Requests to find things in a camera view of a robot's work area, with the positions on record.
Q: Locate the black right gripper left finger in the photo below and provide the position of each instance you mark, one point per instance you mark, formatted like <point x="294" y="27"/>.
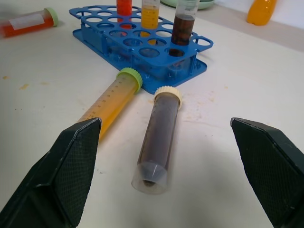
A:
<point x="59" y="173"/>

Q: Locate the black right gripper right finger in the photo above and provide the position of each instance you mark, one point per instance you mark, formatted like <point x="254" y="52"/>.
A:
<point x="270" y="171"/>

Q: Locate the yellow liquid tube, green cap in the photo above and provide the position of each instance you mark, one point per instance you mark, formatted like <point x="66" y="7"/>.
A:
<point x="114" y="104"/>

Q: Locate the brown liquid tube, cream cap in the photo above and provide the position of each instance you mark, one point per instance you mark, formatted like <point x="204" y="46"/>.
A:
<point x="159" y="137"/>

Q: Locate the blue test tube rack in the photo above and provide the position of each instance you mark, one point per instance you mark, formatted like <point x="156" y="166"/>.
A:
<point x="142" y="47"/>

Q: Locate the red liquid tube, green cap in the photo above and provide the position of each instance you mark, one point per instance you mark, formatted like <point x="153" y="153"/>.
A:
<point x="26" y="22"/>

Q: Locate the orange plastic bottle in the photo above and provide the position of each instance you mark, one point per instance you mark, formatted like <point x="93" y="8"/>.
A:
<point x="260" y="12"/>

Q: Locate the pale green bowl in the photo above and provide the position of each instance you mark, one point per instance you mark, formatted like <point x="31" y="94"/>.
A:
<point x="190" y="3"/>

